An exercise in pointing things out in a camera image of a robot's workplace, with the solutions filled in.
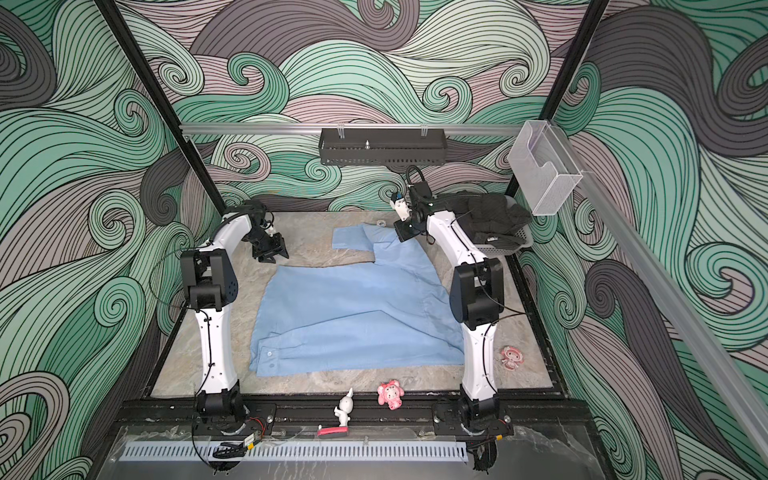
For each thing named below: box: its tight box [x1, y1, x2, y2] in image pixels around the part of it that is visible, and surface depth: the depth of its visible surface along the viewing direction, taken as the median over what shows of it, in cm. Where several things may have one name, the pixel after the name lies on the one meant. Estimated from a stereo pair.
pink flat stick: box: [317, 426, 349, 437], surface depth 70 cm
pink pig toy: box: [377, 379, 404, 411], surface depth 77 cm
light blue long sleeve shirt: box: [251, 223, 464, 377], surface depth 91 cm
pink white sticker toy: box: [500, 346, 524, 371], surface depth 82 cm
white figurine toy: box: [334, 387, 355, 427], surface depth 74 cm
